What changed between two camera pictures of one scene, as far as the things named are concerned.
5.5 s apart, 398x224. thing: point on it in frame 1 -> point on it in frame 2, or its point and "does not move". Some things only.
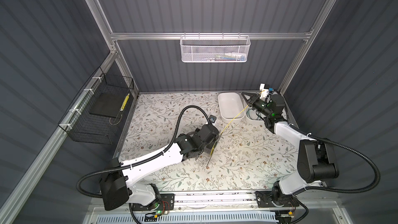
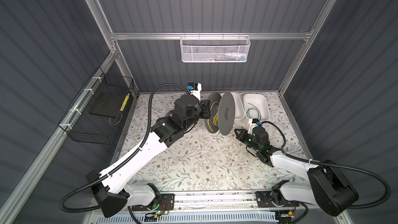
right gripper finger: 253,96 -> 241,133
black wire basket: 95,114 does not move
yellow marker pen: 125,102 does not move
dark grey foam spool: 208,149 -> 222,112
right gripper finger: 250,104 -> 242,139
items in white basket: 228,56 does not move
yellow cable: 226,125 -> 215,118
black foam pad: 109,105 does not move
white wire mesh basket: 215,49 does not move
